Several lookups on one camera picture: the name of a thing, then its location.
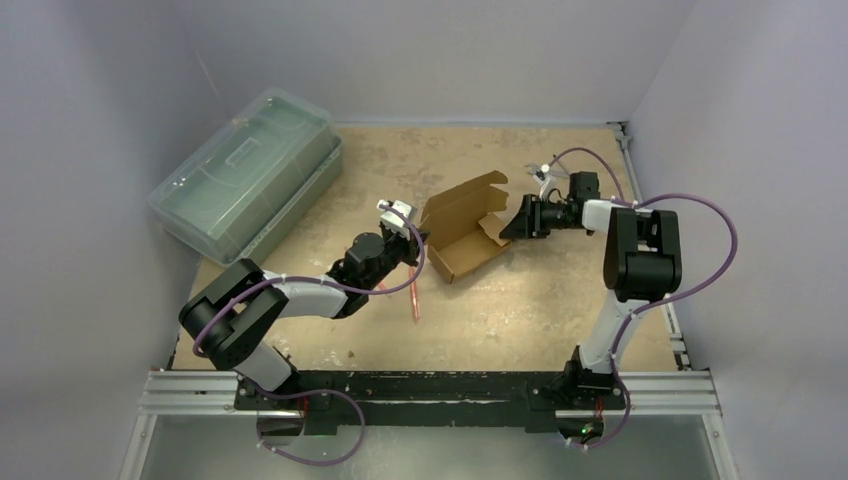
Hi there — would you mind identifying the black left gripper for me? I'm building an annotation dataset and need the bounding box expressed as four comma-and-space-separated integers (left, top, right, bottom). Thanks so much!
363, 224, 429, 291

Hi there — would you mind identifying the brown cardboard box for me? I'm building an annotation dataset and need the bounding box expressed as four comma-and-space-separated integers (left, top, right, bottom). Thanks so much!
421, 170, 512, 284

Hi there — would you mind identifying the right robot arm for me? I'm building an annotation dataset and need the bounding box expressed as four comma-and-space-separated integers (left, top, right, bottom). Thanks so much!
499, 172, 682, 407

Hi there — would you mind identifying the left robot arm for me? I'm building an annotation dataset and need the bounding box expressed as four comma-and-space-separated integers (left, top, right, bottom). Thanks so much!
178, 231, 427, 409

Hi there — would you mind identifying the clear plastic storage box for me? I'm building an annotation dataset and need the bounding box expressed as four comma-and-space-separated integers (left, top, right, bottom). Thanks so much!
148, 89, 343, 266

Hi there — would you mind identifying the silver wrench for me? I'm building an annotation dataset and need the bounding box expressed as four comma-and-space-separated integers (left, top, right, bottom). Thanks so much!
525, 163, 570, 179

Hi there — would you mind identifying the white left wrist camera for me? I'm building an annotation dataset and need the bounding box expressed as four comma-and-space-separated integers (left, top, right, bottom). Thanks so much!
377, 199, 417, 240

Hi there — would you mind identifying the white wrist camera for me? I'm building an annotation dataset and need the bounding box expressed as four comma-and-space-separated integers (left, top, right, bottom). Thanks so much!
377, 199, 417, 240
534, 164, 554, 200

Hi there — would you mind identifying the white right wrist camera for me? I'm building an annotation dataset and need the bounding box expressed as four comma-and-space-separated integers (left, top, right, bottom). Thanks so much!
534, 164, 554, 200

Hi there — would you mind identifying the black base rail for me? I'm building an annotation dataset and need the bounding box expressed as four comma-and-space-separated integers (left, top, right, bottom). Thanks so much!
236, 370, 627, 437

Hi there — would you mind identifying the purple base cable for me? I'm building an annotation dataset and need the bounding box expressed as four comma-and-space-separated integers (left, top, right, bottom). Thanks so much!
254, 386, 368, 466

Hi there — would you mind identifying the aluminium frame rail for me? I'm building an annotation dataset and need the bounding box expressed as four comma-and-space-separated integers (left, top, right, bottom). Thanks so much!
119, 371, 311, 479

